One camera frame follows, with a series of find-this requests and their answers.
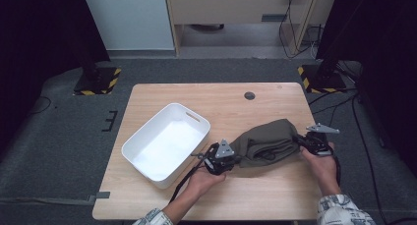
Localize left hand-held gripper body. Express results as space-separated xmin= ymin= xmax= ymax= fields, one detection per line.
xmin=191 ymin=139 xmax=238 ymax=176

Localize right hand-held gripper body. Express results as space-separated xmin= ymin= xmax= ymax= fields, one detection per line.
xmin=299 ymin=122 xmax=341 ymax=156

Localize olive green pants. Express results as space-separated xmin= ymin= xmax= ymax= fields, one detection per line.
xmin=229 ymin=118 xmax=302 ymax=169

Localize white plastic bin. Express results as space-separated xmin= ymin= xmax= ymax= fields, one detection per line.
xmin=121 ymin=102 xmax=211 ymax=190

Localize person's left hand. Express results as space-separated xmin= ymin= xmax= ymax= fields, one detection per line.
xmin=184 ymin=166 xmax=228 ymax=201

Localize person's right hand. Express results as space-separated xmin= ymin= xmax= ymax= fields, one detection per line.
xmin=300 ymin=141 xmax=339 ymax=195

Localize black stand with striped base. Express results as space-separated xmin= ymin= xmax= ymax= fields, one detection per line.
xmin=73 ymin=56 xmax=122 ymax=96
xmin=297 ymin=54 xmax=348 ymax=94

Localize black floor tape marks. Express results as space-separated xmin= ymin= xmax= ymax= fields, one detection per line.
xmin=101 ymin=110 xmax=118 ymax=133

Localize grey tape strip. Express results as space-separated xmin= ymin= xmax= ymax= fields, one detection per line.
xmin=88 ymin=191 xmax=111 ymax=203

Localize black curtain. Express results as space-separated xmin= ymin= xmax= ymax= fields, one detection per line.
xmin=0 ymin=0 xmax=111 ymax=154
xmin=316 ymin=0 xmax=417 ymax=177

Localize beige wooden desk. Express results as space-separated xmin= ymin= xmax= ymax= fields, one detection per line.
xmin=163 ymin=0 xmax=338 ymax=56

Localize white cabinet panel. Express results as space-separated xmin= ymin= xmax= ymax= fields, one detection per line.
xmin=81 ymin=0 xmax=175 ymax=51

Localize right hand-held gripper cable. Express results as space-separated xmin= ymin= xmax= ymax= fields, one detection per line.
xmin=327 ymin=145 xmax=342 ymax=188

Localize hand-held gripper cable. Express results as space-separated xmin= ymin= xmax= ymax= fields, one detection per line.
xmin=327 ymin=145 xmax=342 ymax=188
xmin=168 ymin=143 xmax=211 ymax=204

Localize left hand-held gripper cable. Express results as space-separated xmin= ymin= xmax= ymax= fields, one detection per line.
xmin=168 ymin=143 xmax=211 ymax=204

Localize long black floor cable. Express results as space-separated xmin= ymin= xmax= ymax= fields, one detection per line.
xmin=351 ymin=95 xmax=417 ymax=225

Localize white cable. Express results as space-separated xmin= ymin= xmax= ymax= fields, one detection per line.
xmin=308 ymin=25 xmax=326 ymax=61

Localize black cable hanging from desk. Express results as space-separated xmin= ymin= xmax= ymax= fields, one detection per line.
xmin=278 ymin=0 xmax=318 ymax=60

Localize thin black floor cable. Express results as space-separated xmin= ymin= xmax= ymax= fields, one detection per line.
xmin=30 ymin=96 xmax=52 ymax=116

